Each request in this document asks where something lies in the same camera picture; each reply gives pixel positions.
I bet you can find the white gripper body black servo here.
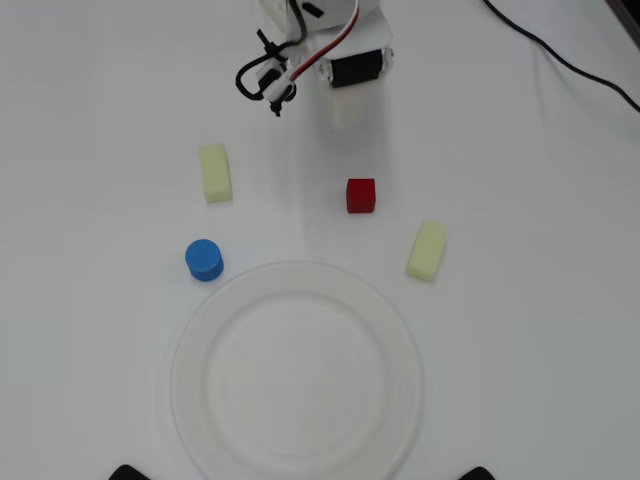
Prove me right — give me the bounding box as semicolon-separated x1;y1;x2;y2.
298;19;396;92

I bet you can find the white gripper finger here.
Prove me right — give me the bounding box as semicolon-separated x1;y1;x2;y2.
325;85;365;134

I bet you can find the red cube block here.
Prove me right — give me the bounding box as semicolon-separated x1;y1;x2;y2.
345;178;377;215

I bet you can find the pale yellow sponge block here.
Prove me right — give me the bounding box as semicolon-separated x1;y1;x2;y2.
404;219;449;284
198;143;235;205

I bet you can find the blue cylinder block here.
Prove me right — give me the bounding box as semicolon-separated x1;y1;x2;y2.
184;238;225;283

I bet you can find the white round plate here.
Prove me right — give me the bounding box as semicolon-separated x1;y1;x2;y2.
168;259;426;480

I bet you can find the black stand foot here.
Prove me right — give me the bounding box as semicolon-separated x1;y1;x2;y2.
456;465;506;480
108;464;157;480

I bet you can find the red and white servo cable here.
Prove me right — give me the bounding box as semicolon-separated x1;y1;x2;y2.
287;0;362;84

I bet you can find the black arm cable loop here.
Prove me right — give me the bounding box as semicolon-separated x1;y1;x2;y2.
234;0;309;118

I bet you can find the black cable on table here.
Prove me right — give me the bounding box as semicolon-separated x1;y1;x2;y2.
482;0;640;114

